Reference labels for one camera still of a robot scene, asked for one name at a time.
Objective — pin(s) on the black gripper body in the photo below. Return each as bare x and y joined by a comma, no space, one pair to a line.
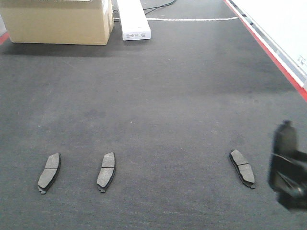
288,178

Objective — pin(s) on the dark brake pad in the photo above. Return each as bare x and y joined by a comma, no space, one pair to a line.
107,172
285,139
49,173
243,168

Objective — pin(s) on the black conveyor belt mat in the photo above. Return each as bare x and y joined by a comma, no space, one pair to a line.
170,108

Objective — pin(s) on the white board panel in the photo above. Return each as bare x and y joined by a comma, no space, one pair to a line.
280,28

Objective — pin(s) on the long white box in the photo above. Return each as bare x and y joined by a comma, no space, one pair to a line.
134,25

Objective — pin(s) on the cardboard box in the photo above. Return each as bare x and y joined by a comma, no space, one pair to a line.
75,22

